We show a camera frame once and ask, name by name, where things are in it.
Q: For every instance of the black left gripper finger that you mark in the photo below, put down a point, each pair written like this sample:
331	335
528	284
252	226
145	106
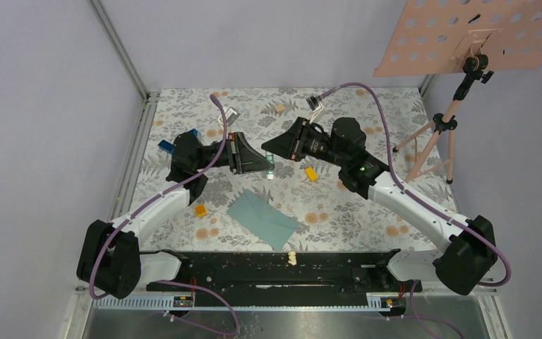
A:
243	148
257	163

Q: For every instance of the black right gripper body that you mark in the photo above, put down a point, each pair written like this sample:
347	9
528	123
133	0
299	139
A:
317	146

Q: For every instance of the green white glue stick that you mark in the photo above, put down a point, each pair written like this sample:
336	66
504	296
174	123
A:
270	173

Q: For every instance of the teal paper envelope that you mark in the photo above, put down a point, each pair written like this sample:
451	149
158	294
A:
262	219

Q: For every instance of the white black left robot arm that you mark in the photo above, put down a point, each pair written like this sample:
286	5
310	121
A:
111	260

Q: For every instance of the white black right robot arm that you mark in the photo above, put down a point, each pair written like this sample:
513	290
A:
464	248

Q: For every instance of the small blue lego brick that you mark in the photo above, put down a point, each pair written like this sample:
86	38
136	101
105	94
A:
166	146

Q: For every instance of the yellow rectangular block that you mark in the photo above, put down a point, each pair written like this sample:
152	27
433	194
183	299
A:
311	174

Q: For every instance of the floral patterned table mat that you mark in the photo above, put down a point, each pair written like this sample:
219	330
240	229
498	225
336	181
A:
330	217

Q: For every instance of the small orange lego brick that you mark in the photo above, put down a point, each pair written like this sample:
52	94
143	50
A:
200	211

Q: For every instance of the cream chess knight piece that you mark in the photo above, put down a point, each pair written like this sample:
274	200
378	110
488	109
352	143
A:
292	258

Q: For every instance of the pink music stand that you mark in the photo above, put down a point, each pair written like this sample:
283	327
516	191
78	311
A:
477	38

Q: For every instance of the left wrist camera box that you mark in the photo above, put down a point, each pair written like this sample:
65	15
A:
230	116

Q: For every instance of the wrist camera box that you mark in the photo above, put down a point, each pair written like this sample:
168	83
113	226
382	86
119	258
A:
230	116
317	107

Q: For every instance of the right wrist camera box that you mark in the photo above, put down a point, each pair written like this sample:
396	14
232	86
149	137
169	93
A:
317	107

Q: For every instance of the aluminium frame post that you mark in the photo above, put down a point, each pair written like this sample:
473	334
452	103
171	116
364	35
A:
119	48

